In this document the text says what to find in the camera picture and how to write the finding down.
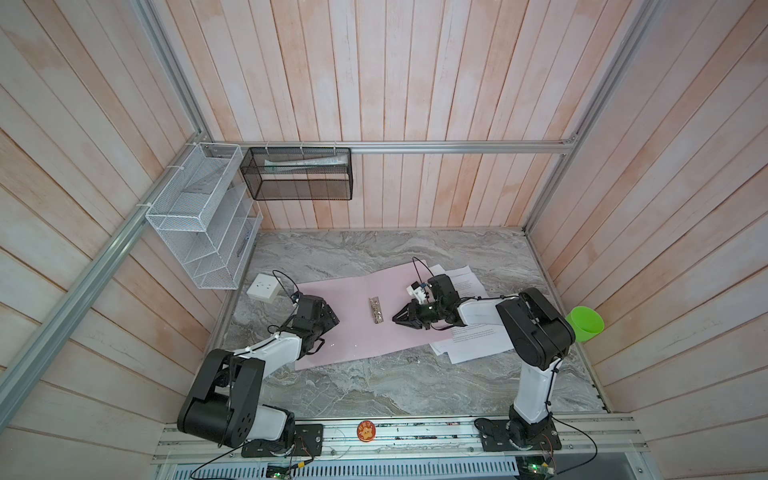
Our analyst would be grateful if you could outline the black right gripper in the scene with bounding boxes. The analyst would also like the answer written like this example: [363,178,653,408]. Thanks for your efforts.
[392,298,444,329]

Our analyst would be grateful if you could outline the pink file folder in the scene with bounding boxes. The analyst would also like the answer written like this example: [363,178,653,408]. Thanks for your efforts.
[295,262,453,371]

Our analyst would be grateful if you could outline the printed white paper sheet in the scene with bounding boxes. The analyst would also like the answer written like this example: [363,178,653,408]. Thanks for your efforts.
[430,264,513,364]

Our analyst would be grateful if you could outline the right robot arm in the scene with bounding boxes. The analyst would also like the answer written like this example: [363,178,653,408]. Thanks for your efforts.
[392,274,576,452]

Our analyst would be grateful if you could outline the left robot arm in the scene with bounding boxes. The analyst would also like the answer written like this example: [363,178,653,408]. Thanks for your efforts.
[177,294,339,455]

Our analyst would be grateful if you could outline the metal folder clip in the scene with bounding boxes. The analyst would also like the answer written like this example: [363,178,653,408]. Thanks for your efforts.
[369,297,384,324]

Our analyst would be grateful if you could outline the white power socket box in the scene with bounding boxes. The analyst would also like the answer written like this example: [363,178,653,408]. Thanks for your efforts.
[246,273,281,304]

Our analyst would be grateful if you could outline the red round sticker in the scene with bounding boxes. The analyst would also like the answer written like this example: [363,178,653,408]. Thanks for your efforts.
[356,420,376,443]

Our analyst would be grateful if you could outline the green plastic goblet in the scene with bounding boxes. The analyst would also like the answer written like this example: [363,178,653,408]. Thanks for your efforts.
[565,306,605,343]

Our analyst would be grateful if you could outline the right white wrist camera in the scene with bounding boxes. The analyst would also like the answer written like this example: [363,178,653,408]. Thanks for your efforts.
[406,282,430,304]

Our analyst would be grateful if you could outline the black wire mesh basket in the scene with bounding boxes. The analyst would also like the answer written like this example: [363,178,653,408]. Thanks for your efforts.
[240,146,354,201]

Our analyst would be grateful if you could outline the white wire mesh shelf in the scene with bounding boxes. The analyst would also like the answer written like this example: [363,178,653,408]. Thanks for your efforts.
[146,143,263,290]

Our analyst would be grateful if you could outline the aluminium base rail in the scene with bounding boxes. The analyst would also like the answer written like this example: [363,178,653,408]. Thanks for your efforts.
[151,413,650,465]

